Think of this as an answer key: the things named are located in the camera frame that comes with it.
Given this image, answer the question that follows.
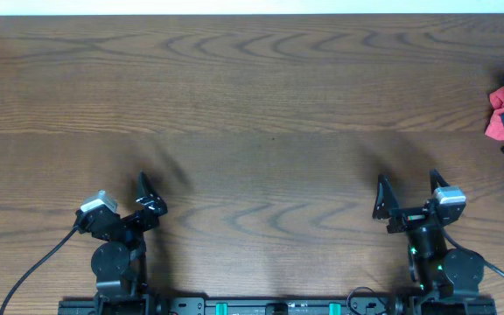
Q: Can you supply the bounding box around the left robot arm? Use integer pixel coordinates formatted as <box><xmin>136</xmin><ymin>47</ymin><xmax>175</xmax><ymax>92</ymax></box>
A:
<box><xmin>73</xmin><ymin>172</ymin><xmax>169</xmax><ymax>314</ymax></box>

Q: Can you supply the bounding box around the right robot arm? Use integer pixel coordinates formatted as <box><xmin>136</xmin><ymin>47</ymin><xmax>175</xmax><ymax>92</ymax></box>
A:
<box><xmin>372</xmin><ymin>170</ymin><xmax>485</xmax><ymax>314</ymax></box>

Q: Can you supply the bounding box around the red garment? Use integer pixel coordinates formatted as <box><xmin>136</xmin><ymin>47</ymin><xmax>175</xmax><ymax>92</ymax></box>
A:
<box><xmin>485</xmin><ymin>86</ymin><xmax>504</xmax><ymax>141</ymax></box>

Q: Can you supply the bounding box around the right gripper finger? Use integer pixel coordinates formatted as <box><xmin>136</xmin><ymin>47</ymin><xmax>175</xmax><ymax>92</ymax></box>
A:
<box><xmin>372</xmin><ymin>174</ymin><xmax>399</xmax><ymax>220</ymax></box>
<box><xmin>430</xmin><ymin>169</ymin><xmax>449</xmax><ymax>193</ymax></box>

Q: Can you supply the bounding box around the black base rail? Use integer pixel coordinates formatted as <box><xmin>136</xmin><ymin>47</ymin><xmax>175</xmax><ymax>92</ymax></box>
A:
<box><xmin>58</xmin><ymin>295</ymin><xmax>497</xmax><ymax>315</ymax></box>

